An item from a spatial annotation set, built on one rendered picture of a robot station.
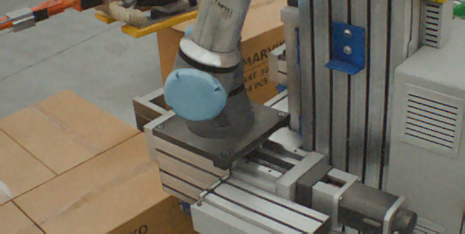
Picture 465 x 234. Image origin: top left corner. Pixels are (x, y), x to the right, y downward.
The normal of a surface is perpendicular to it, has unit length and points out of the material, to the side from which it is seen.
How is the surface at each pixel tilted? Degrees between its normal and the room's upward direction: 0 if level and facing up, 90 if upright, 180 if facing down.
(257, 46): 90
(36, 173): 0
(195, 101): 97
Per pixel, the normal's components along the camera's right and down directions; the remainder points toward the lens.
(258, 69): 0.69, 0.30
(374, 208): -0.49, -0.33
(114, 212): -0.07, -0.87
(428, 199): -0.63, 0.41
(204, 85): -0.20, 0.58
